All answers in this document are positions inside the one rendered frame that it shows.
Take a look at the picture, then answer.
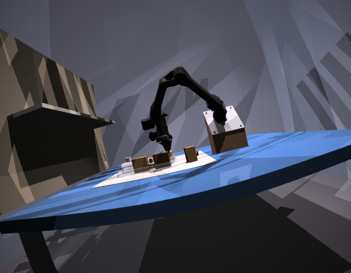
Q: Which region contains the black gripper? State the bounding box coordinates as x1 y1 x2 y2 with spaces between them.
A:
156 125 173 153

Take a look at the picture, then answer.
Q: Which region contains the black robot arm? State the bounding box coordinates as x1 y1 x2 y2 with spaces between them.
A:
141 67 227 130

